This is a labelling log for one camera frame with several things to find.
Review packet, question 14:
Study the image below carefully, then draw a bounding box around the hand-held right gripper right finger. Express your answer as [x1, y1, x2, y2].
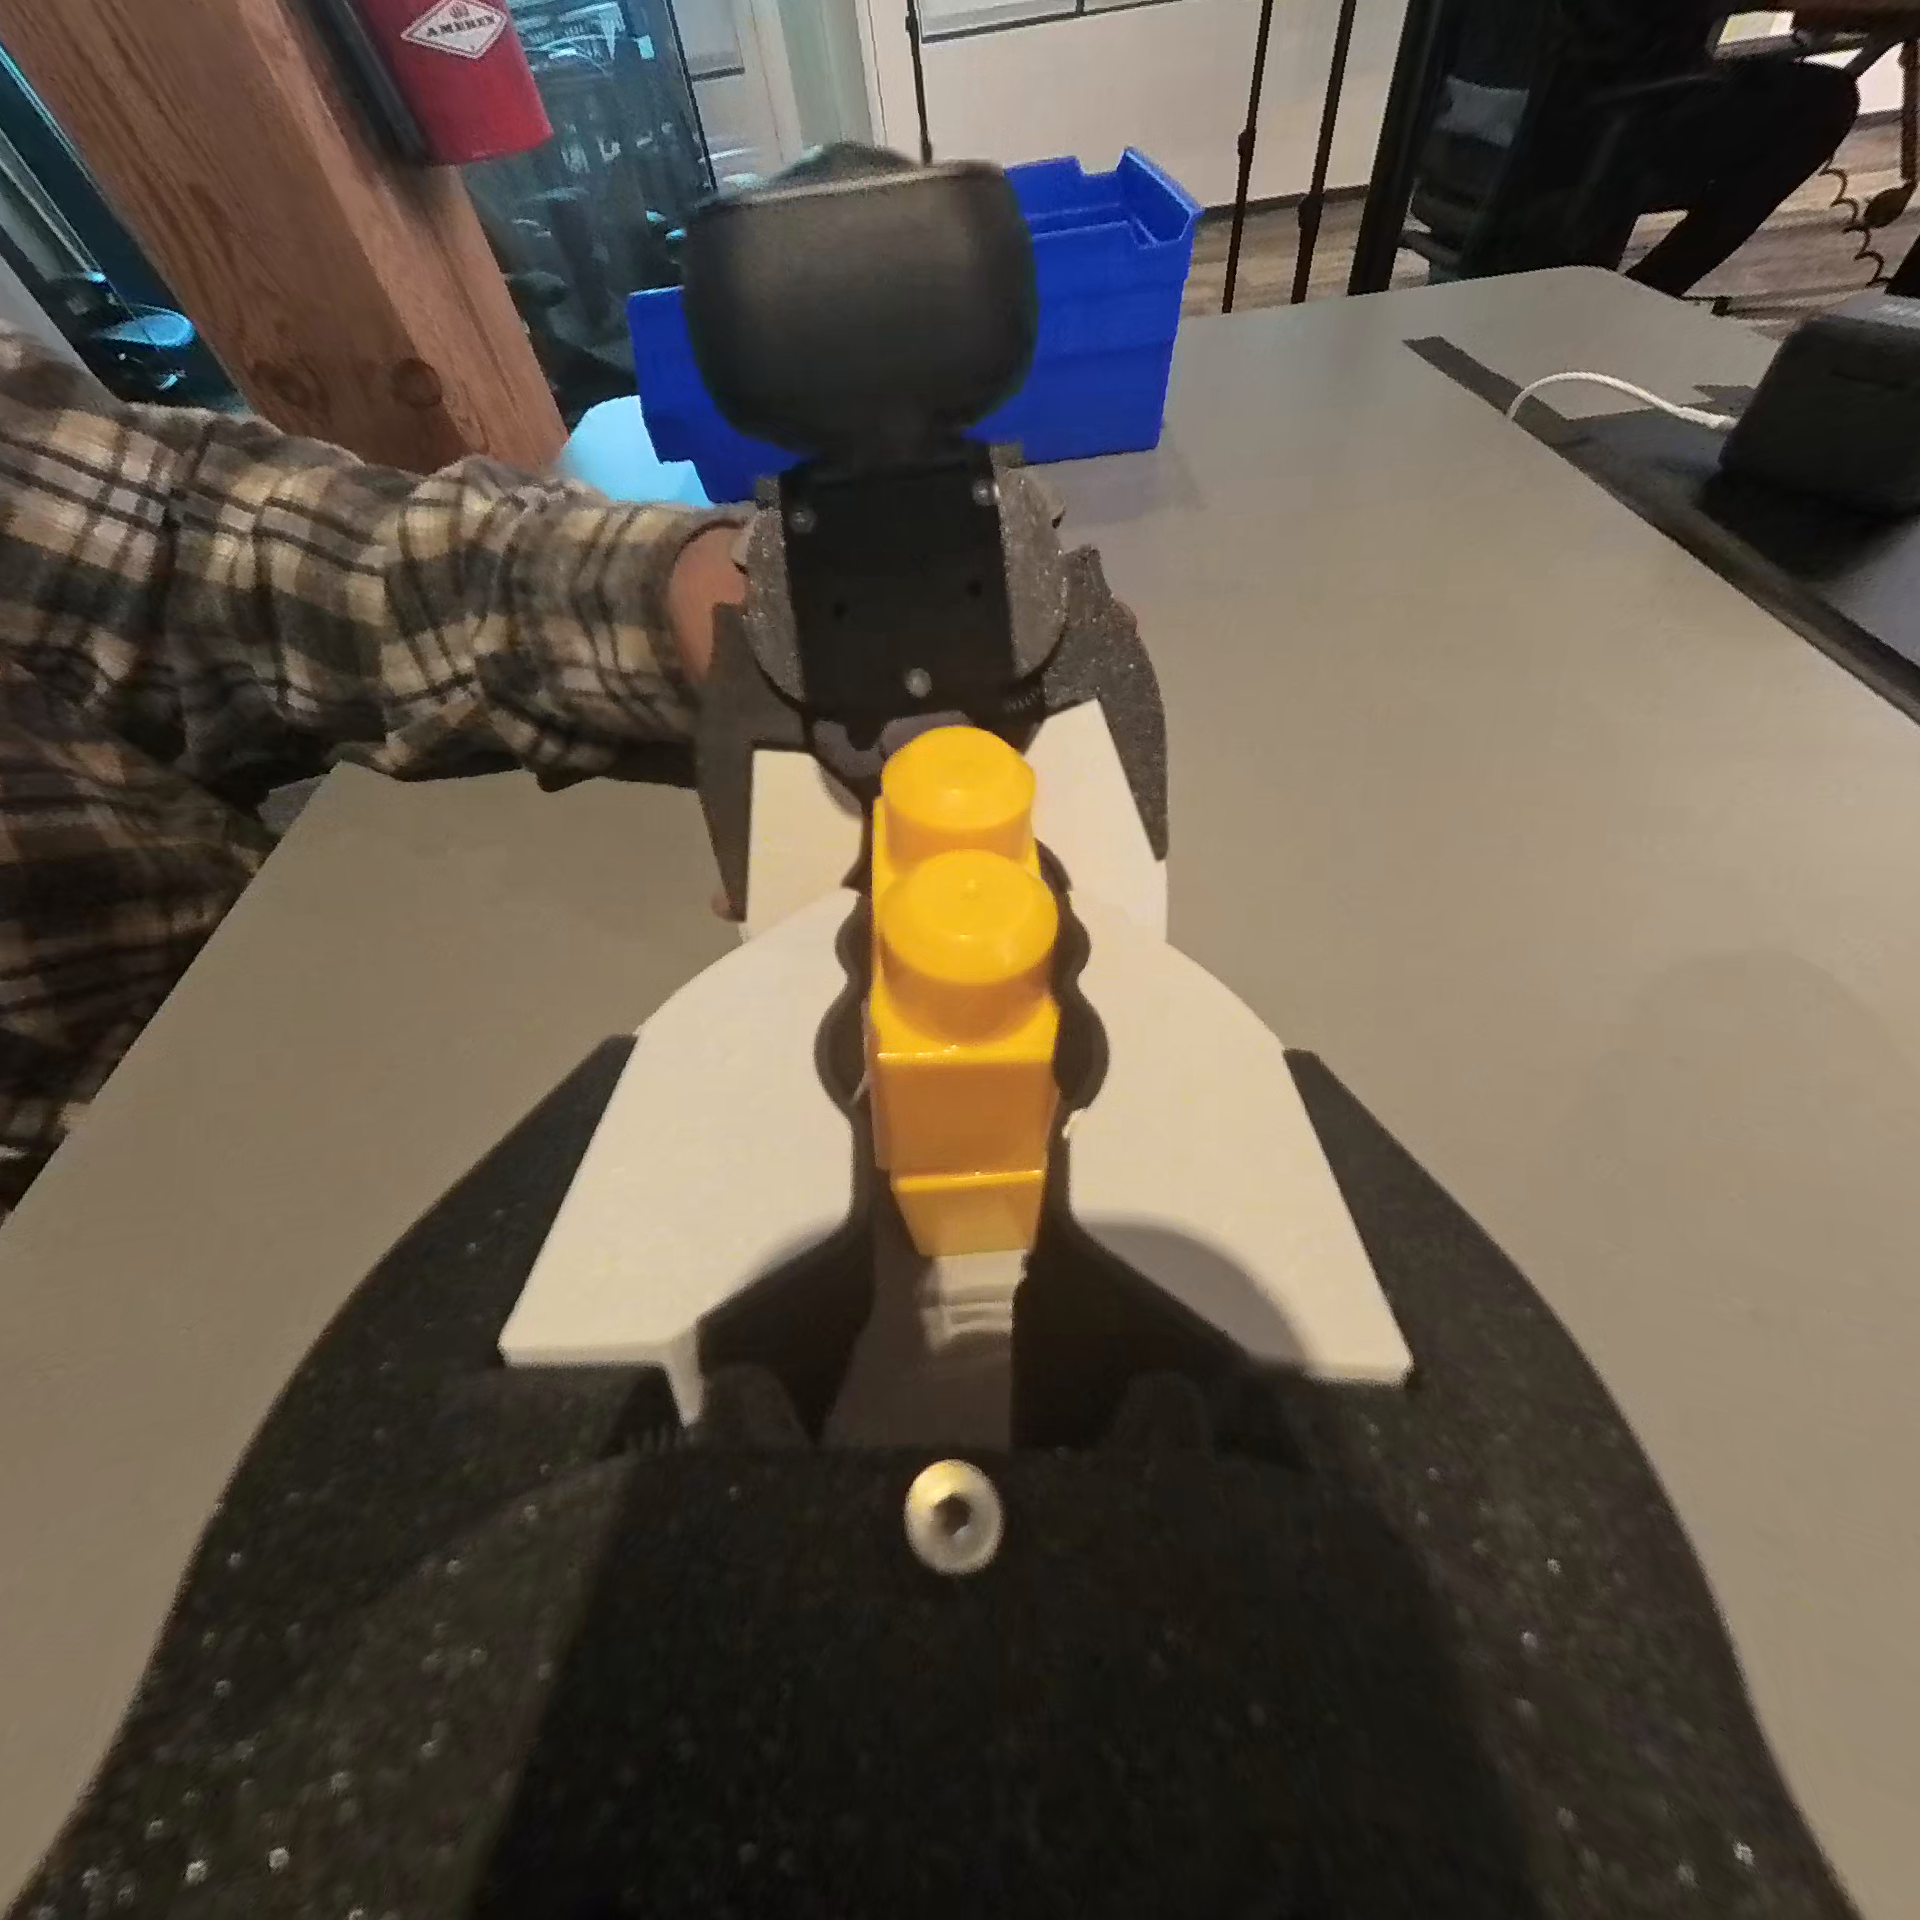
[1020, 891, 1417, 1442]

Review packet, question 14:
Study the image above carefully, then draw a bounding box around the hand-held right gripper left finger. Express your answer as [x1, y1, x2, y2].
[498, 887, 875, 1427]

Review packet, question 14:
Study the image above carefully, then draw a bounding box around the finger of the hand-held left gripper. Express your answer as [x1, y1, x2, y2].
[745, 745, 881, 942]
[1030, 703, 1174, 951]

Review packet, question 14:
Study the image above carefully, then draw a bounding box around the yellow single-stud mega block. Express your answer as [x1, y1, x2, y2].
[892, 1161, 1044, 1258]

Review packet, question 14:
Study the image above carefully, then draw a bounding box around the yellow two-stud mega block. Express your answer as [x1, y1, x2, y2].
[867, 730, 1066, 1179]

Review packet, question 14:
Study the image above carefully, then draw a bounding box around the blue plastic bin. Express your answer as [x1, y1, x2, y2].
[626, 144, 1204, 505]

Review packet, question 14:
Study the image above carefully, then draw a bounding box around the person's left forearm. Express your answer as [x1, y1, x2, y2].
[0, 322, 737, 790]

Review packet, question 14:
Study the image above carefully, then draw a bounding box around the person's left hand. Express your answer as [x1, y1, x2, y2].
[667, 516, 751, 683]

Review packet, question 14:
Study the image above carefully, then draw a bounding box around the red fire extinguisher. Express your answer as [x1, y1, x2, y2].
[307, 0, 558, 167]

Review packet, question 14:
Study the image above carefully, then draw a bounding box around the wooden pillar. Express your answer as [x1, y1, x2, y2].
[0, 0, 569, 474]

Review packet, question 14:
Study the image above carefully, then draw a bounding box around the black power adapter cube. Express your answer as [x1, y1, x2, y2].
[1716, 294, 1920, 520]

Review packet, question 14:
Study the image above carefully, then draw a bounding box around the white charger cable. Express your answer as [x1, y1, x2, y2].
[1506, 371, 1741, 433]

